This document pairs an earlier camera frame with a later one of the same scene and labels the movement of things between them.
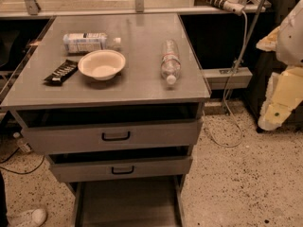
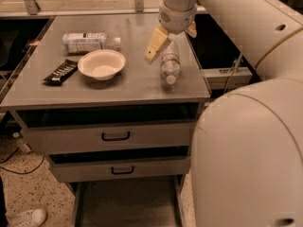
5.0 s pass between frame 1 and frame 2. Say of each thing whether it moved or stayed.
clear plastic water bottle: stayed
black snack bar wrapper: stayed
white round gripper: moved
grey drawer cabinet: stayed
